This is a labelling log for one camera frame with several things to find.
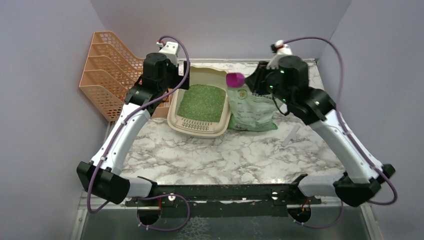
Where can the orange mesh file rack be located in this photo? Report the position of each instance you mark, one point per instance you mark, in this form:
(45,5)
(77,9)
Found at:
(110,70)

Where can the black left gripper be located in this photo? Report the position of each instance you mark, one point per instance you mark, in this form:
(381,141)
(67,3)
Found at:
(181,81)

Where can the green litter bag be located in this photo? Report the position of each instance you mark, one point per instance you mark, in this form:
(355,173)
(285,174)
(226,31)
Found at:
(250,111)

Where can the purple plastic litter scoop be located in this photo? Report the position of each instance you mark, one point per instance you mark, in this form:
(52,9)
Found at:
(235,80)

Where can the white bag sealing clip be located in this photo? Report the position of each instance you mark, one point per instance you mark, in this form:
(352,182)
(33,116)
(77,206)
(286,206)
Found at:
(292,136)

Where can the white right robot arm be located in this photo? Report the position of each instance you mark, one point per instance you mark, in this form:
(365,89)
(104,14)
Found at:
(364,174)

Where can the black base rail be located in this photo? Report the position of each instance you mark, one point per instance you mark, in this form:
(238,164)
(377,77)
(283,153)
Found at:
(224,200)

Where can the green litter pellets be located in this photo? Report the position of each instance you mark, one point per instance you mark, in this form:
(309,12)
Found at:
(203,103)

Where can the beige plastic litter box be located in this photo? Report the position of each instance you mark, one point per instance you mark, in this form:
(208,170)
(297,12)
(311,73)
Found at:
(200,75)

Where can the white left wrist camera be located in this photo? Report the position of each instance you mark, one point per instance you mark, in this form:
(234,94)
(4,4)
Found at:
(170,49)

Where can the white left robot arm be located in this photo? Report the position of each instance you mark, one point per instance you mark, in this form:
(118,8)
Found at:
(101,176)

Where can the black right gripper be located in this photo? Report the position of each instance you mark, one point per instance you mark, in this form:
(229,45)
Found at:
(255,81)

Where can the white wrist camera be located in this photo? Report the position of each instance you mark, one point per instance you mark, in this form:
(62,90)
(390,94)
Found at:
(279,49)
(170,49)

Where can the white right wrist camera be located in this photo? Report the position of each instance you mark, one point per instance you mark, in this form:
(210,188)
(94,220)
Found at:
(279,49)

